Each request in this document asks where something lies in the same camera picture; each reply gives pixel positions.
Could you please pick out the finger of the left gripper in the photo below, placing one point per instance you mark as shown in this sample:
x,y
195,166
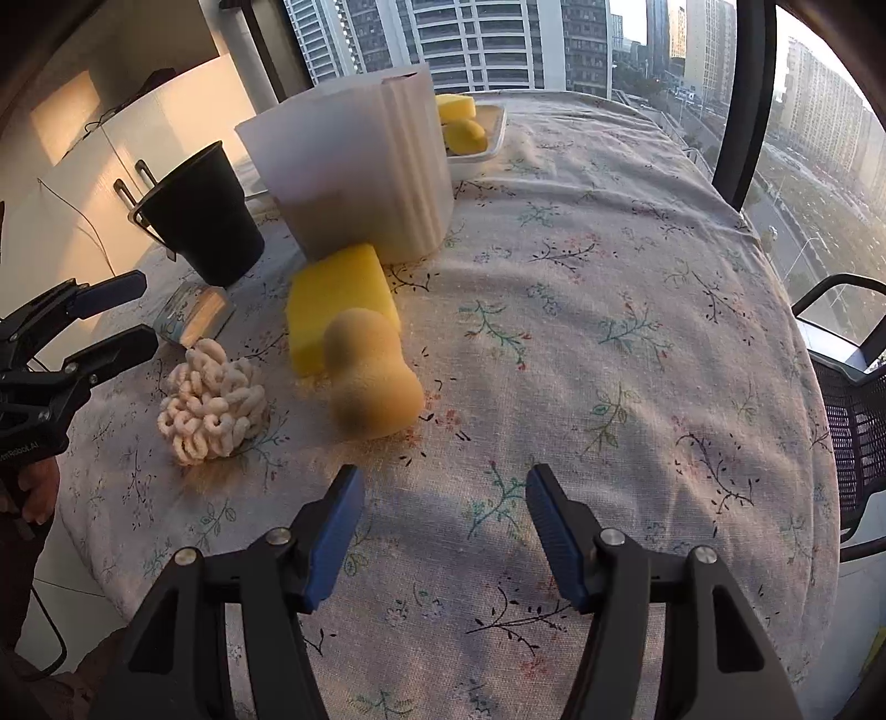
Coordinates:
x,y
116,354
87,300

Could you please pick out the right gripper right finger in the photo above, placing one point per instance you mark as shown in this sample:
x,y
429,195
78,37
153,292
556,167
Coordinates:
x,y
717,661

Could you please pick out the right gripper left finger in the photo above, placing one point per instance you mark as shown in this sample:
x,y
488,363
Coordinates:
x,y
173,661

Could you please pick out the person's left hand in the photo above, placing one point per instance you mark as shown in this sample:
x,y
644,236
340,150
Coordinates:
x,y
40,482

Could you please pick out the tissue pack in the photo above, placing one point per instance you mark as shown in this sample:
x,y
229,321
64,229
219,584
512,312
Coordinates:
x,y
193,312

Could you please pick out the white cabinet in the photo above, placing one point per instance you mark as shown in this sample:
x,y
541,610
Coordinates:
x,y
66,221

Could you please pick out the cream chenille scrubber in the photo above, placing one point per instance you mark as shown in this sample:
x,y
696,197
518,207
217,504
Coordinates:
x,y
213,404

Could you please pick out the black bucket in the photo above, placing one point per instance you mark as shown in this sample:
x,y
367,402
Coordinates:
x,y
198,211

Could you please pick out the yellow rectangular sponge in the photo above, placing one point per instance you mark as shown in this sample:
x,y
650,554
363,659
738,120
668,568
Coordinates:
x,y
352,277

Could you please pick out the yellow gourd-shaped sponge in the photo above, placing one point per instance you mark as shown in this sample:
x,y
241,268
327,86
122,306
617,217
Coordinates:
x,y
374,393

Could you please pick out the white ribbed bin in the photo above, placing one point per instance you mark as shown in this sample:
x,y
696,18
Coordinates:
x,y
359,159

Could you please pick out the floral tablecloth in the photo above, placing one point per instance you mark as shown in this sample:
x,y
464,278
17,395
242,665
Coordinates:
x,y
595,307

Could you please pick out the yellow round sponge in tray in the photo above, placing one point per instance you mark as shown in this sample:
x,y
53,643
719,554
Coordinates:
x,y
465,137

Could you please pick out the black mesh chair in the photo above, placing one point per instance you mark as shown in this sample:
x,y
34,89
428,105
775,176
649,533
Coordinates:
x,y
851,380

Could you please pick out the white tray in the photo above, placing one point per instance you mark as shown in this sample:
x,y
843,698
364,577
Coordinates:
x,y
493,119

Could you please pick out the left black cabinet handle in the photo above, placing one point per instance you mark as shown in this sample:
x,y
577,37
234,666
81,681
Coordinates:
x,y
122,191

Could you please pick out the black cabinet handle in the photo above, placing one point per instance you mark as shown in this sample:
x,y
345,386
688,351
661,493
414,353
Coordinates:
x,y
144,171
122,191

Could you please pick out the right black cabinet handle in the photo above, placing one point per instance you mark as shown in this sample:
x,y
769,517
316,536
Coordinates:
x,y
144,171

